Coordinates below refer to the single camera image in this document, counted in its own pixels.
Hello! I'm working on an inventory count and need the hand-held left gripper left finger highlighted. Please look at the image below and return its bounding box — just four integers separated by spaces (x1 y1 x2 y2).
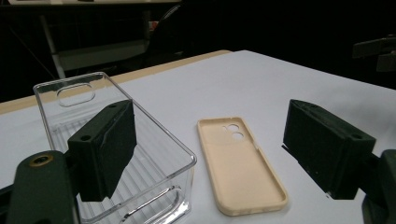
67 99 137 203

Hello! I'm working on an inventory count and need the beige phone case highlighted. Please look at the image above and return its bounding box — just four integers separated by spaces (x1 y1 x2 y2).
196 117 289 217

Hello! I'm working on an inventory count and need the black chair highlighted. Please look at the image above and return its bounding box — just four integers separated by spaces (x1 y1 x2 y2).
146 3 205 67

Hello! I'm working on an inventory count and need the clear plastic storage box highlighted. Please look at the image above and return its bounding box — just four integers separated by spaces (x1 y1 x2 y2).
33 71 198 224

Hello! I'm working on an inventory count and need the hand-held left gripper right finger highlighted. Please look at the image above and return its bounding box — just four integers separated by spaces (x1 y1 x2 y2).
282 99 377 200

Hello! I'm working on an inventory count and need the white desk frame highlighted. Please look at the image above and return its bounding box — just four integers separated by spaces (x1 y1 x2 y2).
7 0 181 79

